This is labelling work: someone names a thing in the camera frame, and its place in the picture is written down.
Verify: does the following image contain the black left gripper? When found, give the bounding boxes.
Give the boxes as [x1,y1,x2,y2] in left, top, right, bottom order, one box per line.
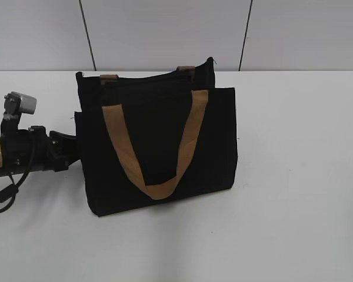
[0,116,77,173]

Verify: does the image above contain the black tote bag tan handles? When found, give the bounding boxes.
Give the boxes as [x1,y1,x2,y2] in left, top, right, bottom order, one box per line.
[74,58,238,217]

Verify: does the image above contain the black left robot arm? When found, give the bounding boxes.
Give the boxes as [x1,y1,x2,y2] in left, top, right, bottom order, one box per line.
[0,118,80,177]

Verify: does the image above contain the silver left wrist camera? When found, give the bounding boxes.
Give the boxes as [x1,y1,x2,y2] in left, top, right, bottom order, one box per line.
[4,92,37,115]

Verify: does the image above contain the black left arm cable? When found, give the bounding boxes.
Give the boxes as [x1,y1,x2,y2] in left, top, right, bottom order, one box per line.
[0,137,36,213]

